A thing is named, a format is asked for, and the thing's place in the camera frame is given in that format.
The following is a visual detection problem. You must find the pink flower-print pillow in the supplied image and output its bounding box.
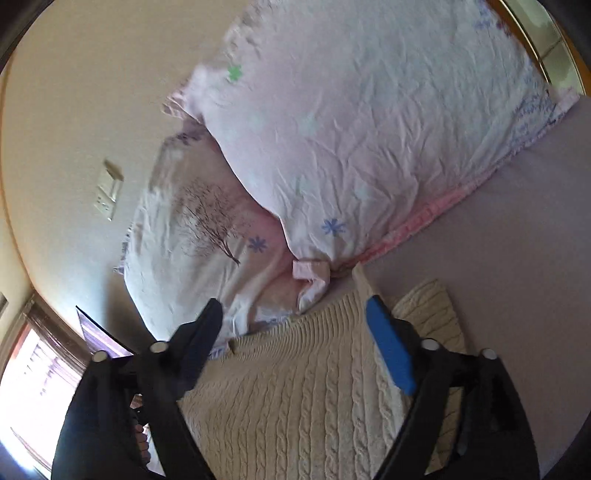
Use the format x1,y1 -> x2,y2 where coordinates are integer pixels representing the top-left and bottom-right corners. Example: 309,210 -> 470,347
164,1 -> 579,271

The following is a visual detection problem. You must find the wall power outlet panel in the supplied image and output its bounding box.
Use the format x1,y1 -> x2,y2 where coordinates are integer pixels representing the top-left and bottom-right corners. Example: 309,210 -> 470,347
93,160 -> 124,221

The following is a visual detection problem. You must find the beige cable-knit sweater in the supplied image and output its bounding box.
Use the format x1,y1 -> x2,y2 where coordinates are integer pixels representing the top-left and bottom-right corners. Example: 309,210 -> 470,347
177,263 -> 468,480

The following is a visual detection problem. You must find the wooden headboard with panels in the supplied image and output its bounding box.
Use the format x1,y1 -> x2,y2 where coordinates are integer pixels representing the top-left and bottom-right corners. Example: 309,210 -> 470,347
489,0 -> 590,96

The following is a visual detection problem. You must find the pink tree-print pillow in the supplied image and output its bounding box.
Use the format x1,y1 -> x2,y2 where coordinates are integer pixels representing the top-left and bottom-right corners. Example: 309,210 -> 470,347
123,120 -> 331,348

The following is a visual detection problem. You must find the dark framed monitor screen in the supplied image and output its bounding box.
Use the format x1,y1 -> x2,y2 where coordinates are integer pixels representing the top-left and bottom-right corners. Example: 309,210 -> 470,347
76,307 -> 133,358

